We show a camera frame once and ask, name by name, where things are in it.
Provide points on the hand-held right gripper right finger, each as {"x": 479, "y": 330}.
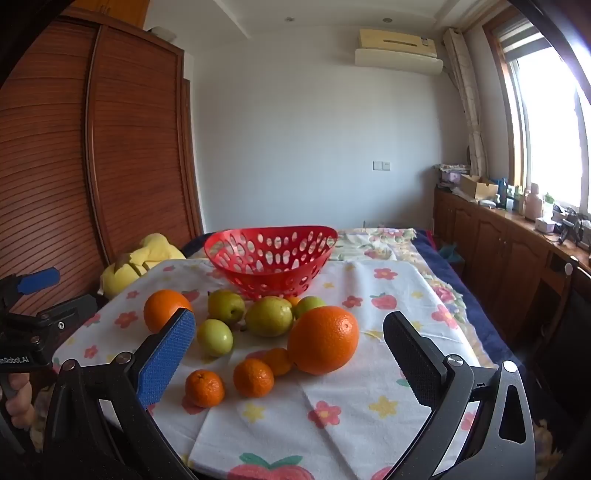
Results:
{"x": 411, "y": 364}

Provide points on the pink bottle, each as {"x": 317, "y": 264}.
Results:
{"x": 533, "y": 203}

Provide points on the large orange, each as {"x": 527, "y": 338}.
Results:
{"x": 323, "y": 339}

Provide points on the small white box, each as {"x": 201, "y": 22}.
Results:
{"x": 545, "y": 225}

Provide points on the black tripod device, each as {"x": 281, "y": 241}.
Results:
{"x": 570, "y": 226}

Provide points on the white wall air conditioner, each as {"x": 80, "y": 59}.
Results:
{"x": 397, "y": 53}

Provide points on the small mandarin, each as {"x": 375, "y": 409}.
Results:
{"x": 204, "y": 388}
{"x": 292, "y": 301}
{"x": 279, "y": 361}
{"x": 253, "y": 377}

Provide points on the large yellow-green pear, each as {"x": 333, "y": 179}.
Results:
{"x": 269, "y": 316}

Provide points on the brown wooden low cabinet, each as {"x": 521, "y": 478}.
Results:
{"x": 498, "y": 258}

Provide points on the brown wooden wardrobe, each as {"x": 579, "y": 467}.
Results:
{"x": 115, "y": 161}

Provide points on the white wall switch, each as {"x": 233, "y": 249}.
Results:
{"x": 381, "y": 165}

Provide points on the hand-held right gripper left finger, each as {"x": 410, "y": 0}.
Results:
{"x": 166, "y": 360}

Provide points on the person's left hand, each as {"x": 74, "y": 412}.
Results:
{"x": 18, "y": 401}

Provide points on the medium orange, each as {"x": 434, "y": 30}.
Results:
{"x": 161, "y": 309}

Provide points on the glossy green round apple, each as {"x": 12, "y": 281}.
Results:
{"x": 308, "y": 304}

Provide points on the small yellow-green pear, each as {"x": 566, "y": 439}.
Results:
{"x": 225, "y": 306}

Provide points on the open cardboard box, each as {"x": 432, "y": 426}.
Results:
{"x": 478, "y": 187}

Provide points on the white floral strawberry cloth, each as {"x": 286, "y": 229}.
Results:
{"x": 369, "y": 415}

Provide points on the wooden framed window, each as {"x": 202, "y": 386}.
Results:
{"x": 545, "y": 124}

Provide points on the pale green round apple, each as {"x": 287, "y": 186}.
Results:
{"x": 214, "y": 337}

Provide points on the patterned window curtain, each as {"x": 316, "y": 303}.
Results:
{"x": 468, "y": 106}

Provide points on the yellow plush toy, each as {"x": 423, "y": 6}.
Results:
{"x": 138, "y": 263}

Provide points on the red perforated plastic basket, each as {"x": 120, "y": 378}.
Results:
{"x": 270, "y": 263}

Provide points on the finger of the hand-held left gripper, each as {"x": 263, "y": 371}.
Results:
{"x": 39, "y": 279}
{"x": 64, "y": 314}

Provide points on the floral bed blanket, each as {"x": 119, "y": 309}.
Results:
{"x": 383, "y": 242}

